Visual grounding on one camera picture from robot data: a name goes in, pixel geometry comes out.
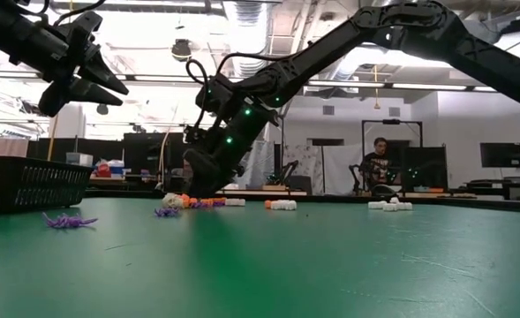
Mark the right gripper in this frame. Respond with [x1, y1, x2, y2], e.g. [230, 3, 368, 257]
[183, 105, 278, 198]

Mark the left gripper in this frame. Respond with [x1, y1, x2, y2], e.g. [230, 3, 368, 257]
[38, 11, 130, 118]

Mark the cream plastic skull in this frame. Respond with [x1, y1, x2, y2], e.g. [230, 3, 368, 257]
[161, 193, 185, 209]

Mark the ceiling tube light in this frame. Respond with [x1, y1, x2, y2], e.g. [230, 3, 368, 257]
[133, 74, 199, 83]
[391, 82, 468, 92]
[305, 79, 387, 88]

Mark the black plastic mesh basket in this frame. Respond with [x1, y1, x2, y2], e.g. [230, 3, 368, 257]
[0, 155, 94, 216]

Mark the white curtain sheet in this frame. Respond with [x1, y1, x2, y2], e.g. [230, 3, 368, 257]
[281, 143, 366, 195]

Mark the person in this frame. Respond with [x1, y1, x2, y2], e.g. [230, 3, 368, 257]
[358, 136, 397, 196]

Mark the black screen panel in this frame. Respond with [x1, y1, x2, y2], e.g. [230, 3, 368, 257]
[401, 146, 449, 192]

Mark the black desk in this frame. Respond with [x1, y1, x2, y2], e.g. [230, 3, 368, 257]
[448, 175, 520, 202]

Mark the black monitor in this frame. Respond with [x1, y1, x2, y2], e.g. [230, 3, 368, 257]
[479, 141, 520, 169]

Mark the black overhead camera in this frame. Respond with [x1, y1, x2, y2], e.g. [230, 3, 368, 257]
[170, 38, 193, 62]

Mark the silver air duct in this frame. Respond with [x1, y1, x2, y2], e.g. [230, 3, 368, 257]
[223, 0, 283, 80]

